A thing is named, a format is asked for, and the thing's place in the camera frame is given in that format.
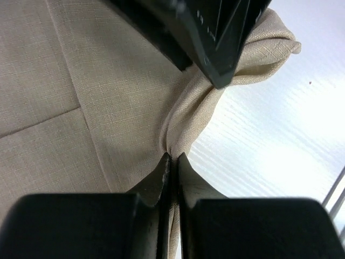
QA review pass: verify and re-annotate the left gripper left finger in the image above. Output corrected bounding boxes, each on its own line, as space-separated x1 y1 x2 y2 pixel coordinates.
1 154 170 258

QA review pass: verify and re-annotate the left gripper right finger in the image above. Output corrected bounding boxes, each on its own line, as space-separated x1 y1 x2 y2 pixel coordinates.
177 154 344 258

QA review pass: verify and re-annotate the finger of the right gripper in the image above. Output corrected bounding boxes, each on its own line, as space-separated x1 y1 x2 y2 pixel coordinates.
104 0 192 71
176 0 270 88

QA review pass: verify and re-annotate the beige cloth napkin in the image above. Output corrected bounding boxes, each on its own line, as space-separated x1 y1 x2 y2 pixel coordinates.
0 0 302 259

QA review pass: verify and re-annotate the right aluminium frame post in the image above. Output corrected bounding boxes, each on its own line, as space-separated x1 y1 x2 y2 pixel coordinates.
322 168 344 220

